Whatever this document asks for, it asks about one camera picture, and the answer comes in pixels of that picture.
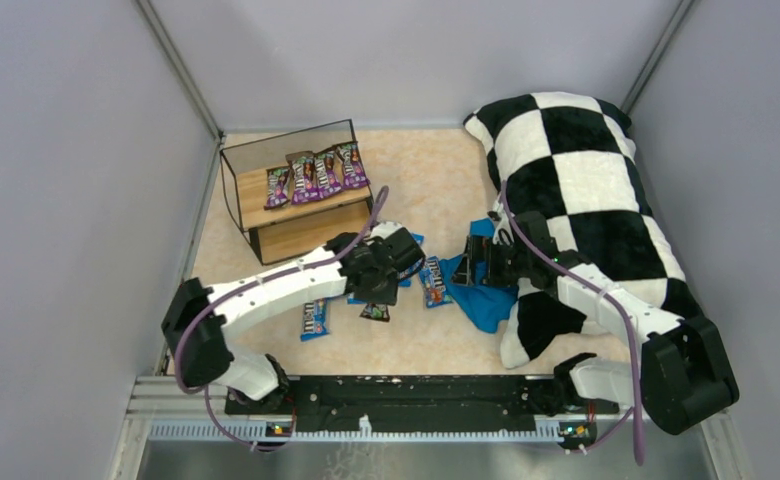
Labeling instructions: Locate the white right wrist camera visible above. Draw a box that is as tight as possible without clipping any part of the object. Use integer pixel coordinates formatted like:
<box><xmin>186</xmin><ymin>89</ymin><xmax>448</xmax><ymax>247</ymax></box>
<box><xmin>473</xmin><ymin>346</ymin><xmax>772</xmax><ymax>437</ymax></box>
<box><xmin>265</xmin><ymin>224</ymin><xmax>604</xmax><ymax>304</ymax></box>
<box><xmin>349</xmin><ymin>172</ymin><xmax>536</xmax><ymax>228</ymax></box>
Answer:
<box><xmin>487</xmin><ymin>200</ymin><xmax>514</xmax><ymax>246</ymax></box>

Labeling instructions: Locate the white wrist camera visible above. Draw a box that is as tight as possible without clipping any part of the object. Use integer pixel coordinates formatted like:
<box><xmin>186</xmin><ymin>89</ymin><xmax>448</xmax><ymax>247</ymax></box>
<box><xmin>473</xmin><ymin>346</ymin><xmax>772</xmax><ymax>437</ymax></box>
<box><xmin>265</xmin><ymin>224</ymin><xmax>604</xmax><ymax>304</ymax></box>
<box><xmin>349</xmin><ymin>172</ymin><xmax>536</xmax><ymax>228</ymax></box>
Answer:
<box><xmin>369</xmin><ymin>221</ymin><xmax>403</xmax><ymax>239</ymax></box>
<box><xmin>487</xmin><ymin>200</ymin><xmax>514</xmax><ymax>246</ymax></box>

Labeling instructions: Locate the blue candy bag upper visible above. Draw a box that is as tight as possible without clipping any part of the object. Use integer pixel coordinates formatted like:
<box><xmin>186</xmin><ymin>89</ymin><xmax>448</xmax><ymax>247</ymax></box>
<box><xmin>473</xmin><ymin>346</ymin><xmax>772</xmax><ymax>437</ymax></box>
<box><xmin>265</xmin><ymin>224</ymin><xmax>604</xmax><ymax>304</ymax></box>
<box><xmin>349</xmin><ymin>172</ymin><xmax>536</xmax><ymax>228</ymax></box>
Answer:
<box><xmin>398</xmin><ymin>233</ymin><xmax>425</xmax><ymax>288</ymax></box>

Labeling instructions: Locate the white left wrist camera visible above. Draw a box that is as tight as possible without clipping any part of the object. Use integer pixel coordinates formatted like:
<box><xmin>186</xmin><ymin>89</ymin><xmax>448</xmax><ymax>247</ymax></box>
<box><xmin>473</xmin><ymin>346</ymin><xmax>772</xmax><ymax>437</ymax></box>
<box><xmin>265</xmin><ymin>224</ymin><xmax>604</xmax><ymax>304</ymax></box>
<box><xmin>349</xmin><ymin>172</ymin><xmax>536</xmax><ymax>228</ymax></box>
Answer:
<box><xmin>369</xmin><ymin>221</ymin><xmax>403</xmax><ymax>239</ymax></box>

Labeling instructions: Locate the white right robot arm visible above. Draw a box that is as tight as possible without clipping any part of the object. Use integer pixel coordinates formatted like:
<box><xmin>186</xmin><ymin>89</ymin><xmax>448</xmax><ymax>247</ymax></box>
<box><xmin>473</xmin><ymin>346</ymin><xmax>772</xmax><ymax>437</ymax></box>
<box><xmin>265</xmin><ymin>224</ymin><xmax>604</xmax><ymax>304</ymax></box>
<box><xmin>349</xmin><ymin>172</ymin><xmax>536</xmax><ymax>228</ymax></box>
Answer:
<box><xmin>451</xmin><ymin>212</ymin><xmax>741</xmax><ymax>435</ymax></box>

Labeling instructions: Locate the blue candy bag back side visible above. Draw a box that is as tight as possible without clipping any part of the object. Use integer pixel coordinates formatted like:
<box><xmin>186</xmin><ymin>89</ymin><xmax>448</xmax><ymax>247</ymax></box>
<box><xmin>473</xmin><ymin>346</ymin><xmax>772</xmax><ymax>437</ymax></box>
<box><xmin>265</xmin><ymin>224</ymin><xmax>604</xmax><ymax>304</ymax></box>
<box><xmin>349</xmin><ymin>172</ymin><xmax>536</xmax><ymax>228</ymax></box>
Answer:
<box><xmin>346</xmin><ymin>294</ymin><xmax>365</xmax><ymax>305</ymax></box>

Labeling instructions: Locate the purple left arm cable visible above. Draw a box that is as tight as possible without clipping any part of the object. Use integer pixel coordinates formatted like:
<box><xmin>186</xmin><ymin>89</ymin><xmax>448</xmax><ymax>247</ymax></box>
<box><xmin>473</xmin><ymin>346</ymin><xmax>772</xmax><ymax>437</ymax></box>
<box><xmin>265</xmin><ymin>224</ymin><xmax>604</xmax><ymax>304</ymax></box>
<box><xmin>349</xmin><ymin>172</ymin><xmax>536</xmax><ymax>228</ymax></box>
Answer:
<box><xmin>174</xmin><ymin>185</ymin><xmax>391</xmax><ymax>454</ymax></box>

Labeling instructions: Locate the blue candy bag leftmost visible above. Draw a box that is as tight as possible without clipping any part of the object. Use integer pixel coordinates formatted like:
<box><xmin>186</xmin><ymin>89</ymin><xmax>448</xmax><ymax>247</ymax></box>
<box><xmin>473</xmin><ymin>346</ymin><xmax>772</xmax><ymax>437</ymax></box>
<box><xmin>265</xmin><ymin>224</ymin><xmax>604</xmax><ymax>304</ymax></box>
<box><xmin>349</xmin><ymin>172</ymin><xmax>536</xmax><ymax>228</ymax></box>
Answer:
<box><xmin>300</xmin><ymin>299</ymin><xmax>329</xmax><ymax>341</ymax></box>

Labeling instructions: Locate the purple candy bag bottom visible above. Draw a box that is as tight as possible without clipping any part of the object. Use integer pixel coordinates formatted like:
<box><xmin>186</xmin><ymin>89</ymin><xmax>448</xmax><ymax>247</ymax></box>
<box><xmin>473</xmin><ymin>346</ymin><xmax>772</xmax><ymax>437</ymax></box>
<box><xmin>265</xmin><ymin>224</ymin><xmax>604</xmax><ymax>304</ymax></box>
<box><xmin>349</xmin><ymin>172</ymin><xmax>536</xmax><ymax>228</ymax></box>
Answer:
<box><xmin>264</xmin><ymin>166</ymin><xmax>290</xmax><ymax>210</ymax></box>

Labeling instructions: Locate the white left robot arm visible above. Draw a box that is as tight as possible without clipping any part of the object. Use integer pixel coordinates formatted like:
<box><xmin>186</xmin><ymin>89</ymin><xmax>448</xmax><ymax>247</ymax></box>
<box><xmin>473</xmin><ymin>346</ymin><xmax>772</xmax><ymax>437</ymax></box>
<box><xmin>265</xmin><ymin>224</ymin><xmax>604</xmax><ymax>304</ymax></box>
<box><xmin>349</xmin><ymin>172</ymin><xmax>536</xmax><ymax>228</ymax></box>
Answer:
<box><xmin>160</xmin><ymin>224</ymin><xmax>426</xmax><ymax>401</ymax></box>

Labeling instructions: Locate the blue cloth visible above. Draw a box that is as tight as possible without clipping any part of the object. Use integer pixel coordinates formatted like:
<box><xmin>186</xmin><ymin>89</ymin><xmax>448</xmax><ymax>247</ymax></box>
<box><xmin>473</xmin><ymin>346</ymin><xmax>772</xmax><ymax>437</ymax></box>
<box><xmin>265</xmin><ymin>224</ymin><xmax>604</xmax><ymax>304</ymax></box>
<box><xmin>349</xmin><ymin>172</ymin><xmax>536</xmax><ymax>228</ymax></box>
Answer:
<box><xmin>439</xmin><ymin>255</ymin><xmax>518</xmax><ymax>334</ymax></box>

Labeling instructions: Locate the wood and wire shelf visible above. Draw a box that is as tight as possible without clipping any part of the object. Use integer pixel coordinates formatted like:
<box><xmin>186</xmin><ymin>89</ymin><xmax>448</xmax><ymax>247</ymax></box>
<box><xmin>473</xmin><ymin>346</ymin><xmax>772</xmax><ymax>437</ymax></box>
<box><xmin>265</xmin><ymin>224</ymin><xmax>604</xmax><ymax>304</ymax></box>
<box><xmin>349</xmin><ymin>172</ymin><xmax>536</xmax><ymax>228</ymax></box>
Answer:
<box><xmin>219</xmin><ymin>119</ymin><xmax>374</xmax><ymax>265</ymax></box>

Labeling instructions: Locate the black white checkered pillow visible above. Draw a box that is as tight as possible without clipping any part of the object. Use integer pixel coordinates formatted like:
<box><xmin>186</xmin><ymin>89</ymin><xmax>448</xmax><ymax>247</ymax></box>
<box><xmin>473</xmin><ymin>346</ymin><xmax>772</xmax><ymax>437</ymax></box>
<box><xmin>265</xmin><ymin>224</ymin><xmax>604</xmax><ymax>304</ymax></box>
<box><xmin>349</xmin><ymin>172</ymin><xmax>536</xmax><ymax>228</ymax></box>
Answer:
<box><xmin>462</xmin><ymin>91</ymin><xmax>715</xmax><ymax>371</ymax></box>

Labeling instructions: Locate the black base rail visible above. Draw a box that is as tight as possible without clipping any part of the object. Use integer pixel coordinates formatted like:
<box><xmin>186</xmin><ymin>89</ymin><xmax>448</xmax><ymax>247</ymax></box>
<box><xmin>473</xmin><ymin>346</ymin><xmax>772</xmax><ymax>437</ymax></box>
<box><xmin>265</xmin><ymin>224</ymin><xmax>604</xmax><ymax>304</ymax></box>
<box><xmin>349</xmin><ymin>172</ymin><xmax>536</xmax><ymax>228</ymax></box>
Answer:
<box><xmin>224</xmin><ymin>375</ymin><xmax>619</xmax><ymax>433</ymax></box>

